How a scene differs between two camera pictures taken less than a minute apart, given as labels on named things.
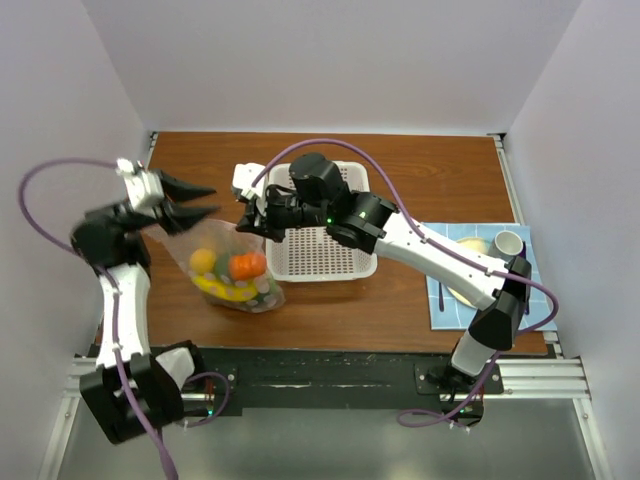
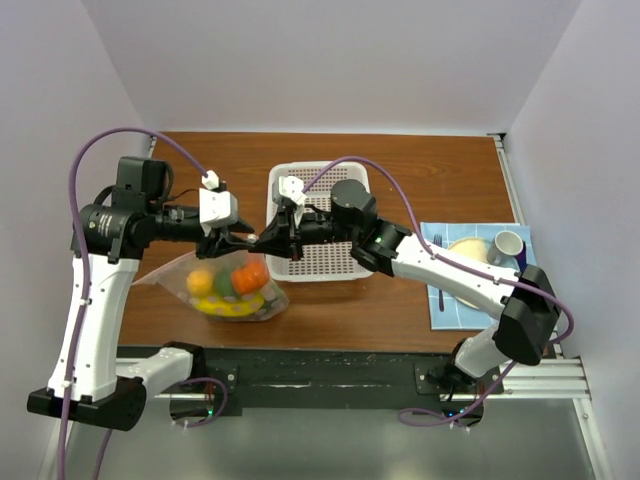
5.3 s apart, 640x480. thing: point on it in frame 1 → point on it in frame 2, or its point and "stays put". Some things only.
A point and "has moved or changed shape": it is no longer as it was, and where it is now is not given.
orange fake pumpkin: [248, 265] → [249, 278]
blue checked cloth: [446, 313] stays put
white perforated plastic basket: [311, 253] stays put
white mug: [505, 245] stays put
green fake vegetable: [222, 265] → [224, 282]
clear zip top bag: [228, 266] has moved or changed shape
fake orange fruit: [203, 260] → [199, 282]
